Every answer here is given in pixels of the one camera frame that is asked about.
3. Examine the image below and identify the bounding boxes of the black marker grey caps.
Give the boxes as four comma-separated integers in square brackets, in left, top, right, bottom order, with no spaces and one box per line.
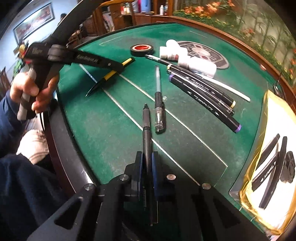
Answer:
[168,70,235,116]

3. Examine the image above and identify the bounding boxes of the yellow and black pen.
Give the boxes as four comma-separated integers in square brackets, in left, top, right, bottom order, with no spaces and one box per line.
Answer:
[85,57,136,97]

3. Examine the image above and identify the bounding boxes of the black clip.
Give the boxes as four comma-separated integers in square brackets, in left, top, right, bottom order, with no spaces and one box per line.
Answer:
[281,151,296,184]

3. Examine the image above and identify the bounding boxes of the black marker cream caps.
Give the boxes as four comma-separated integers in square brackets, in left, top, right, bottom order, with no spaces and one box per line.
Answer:
[166,64,237,108]

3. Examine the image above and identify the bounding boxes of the long black marker in tray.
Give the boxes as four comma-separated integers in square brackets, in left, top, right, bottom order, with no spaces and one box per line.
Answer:
[258,136,288,209]

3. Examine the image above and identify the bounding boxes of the white cloth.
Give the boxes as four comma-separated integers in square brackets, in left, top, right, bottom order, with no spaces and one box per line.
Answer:
[16,129,50,165]

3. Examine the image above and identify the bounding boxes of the black tape roll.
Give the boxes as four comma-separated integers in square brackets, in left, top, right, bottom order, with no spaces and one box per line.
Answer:
[130,43,154,55]

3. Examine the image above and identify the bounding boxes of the person's left hand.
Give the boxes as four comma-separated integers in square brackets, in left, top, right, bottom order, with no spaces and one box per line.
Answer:
[10,71,60,114]

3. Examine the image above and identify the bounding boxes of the clear gel pen black grip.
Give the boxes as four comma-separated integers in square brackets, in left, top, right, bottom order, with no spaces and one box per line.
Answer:
[154,65,166,135]

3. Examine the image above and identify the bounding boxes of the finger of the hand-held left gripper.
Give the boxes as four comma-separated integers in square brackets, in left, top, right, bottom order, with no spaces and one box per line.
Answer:
[102,58,127,71]
[59,63,120,74]

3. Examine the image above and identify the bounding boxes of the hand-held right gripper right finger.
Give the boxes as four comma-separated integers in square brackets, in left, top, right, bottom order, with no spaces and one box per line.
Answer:
[151,151,272,241]

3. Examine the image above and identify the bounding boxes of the yellow tray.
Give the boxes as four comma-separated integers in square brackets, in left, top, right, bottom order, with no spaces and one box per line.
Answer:
[229,90,296,235]

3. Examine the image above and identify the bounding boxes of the glass display with artificial plants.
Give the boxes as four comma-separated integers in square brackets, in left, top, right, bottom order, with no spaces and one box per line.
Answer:
[172,0,296,90]

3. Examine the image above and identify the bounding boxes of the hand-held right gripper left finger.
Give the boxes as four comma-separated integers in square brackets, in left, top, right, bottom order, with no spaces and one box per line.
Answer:
[26,151,145,241]

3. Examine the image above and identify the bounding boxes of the white pen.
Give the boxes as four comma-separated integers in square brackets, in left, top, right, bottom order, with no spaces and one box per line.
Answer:
[145,54,251,102]

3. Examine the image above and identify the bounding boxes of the framed wall painting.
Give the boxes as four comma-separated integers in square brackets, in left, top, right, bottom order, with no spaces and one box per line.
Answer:
[13,2,56,44]

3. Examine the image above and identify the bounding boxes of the round table centre control panel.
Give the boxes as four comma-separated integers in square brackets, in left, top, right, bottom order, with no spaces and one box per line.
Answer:
[176,41,230,70]

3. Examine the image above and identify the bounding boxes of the person's left forearm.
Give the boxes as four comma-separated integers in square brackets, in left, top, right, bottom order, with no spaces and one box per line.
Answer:
[0,90,26,158]

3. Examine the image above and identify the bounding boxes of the black marker purple caps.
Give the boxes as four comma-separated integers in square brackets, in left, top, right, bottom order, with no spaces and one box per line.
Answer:
[168,75,242,133]

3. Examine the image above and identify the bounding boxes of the person's dark blue clothing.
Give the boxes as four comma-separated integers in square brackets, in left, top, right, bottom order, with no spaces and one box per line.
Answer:
[0,153,72,241]

